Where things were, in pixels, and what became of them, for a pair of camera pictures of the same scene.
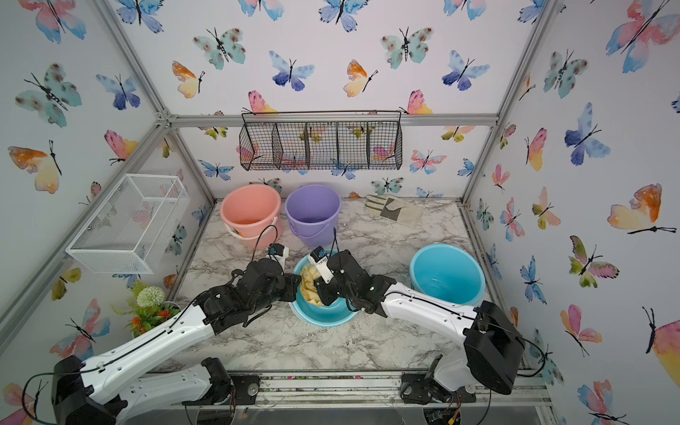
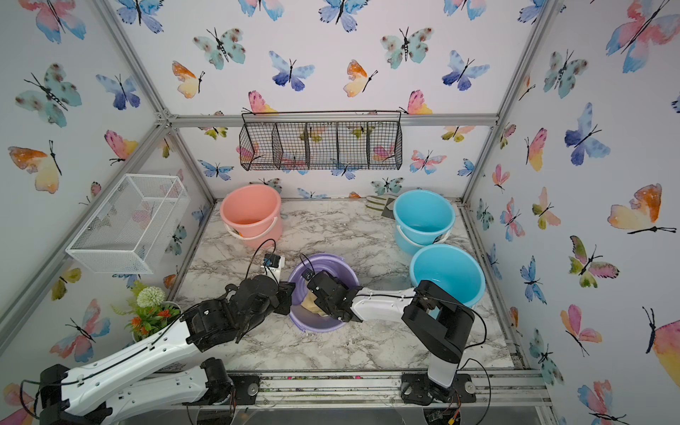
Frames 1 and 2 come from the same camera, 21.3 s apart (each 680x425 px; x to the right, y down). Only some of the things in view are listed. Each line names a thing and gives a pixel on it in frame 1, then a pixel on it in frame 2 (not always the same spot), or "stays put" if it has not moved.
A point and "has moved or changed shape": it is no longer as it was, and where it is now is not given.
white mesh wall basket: x=131 y=228 stays put
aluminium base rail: x=377 y=390 stays put
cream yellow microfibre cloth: x=312 y=295 has moved or changed shape
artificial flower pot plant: x=147 y=306 stays put
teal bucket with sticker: x=324 y=316 → x=421 y=219
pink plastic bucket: x=251 y=215 stays put
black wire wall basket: x=321 y=140 stays put
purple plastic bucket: x=312 y=212 → x=336 y=265
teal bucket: x=448 y=274 stays put
